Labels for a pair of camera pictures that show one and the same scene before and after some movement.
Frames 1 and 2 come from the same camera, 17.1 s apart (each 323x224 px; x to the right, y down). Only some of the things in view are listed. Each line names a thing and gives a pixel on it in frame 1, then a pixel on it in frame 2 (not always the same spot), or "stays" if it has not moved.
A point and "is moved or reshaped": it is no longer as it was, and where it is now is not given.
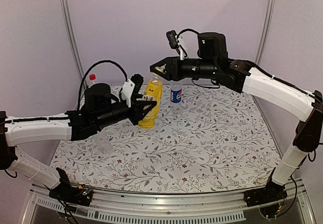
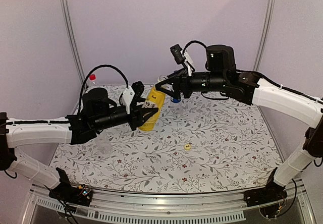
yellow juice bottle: (154, 93) is moved or reshaped
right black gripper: (165, 60) → (174, 78)
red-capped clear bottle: (92, 78) stays
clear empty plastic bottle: (102, 142) stays
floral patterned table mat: (215, 140) stays
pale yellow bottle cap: (160, 69) → (187, 147)
